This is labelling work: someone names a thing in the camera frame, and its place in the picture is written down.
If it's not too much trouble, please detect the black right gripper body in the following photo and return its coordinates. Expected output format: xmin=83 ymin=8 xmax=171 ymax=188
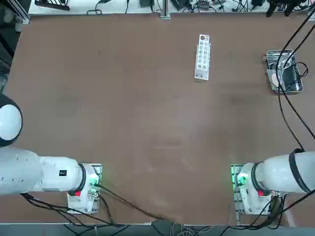
xmin=269 ymin=0 xmax=308 ymax=8

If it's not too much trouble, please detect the clear glass test tube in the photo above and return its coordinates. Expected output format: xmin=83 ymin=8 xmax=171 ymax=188
xmin=264 ymin=56 xmax=291 ymax=67

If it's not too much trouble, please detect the steel tray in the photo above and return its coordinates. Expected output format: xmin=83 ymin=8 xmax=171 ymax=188
xmin=265 ymin=49 xmax=304 ymax=94

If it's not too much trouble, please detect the black electronic device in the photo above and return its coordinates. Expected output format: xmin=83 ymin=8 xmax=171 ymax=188
xmin=171 ymin=0 xmax=192 ymax=11

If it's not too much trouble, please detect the white test tube rack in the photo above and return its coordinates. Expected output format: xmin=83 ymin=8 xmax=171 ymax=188
xmin=193 ymin=34 xmax=212 ymax=82

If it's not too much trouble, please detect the black wire tripod stand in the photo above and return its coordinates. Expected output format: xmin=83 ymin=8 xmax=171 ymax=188
xmin=278 ymin=61 xmax=309 ymax=93

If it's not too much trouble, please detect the wire gauze with round centre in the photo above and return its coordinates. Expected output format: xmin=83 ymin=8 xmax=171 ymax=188
xmin=266 ymin=69 xmax=284 ymax=91

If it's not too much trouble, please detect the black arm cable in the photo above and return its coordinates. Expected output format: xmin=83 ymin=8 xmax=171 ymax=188
xmin=275 ymin=7 xmax=315 ymax=151
xmin=280 ymin=23 xmax=315 ymax=140

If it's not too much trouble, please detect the aluminium profile post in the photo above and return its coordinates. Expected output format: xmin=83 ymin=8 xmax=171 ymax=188
xmin=160 ymin=0 xmax=171 ymax=19

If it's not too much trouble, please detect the black base cable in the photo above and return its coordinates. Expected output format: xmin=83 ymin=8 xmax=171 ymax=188
xmin=94 ymin=184 xmax=173 ymax=221
xmin=21 ymin=193 xmax=130 ymax=228

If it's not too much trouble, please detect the aluminium frame profile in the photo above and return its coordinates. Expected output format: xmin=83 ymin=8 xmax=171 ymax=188
xmin=7 ymin=0 xmax=31 ymax=25

